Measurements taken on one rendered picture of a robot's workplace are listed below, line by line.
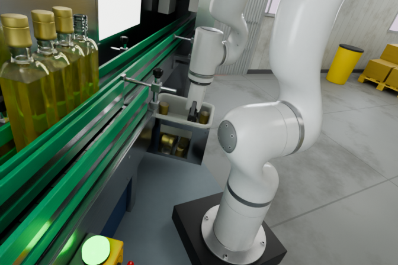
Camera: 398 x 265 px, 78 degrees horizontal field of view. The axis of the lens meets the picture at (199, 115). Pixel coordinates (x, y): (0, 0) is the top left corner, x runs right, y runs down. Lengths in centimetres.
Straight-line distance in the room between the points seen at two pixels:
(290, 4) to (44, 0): 55
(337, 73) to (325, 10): 519
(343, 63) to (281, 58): 513
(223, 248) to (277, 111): 41
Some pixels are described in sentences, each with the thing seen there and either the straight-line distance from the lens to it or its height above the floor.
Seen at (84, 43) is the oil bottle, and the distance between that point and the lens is 62.
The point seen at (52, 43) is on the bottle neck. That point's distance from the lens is 54.
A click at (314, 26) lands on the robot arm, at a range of 46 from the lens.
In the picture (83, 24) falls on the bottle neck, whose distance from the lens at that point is 62.
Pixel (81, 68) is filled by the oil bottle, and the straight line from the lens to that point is 61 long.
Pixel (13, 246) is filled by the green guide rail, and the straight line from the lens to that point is 39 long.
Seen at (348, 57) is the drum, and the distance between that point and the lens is 556.
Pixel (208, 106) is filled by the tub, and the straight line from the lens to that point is 95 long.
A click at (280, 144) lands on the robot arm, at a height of 119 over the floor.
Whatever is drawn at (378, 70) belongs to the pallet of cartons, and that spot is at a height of 35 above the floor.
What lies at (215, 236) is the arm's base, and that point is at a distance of 76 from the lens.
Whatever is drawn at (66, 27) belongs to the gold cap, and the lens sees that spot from 57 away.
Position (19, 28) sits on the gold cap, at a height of 132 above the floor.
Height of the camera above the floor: 144
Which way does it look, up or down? 30 degrees down
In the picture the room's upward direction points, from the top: 12 degrees clockwise
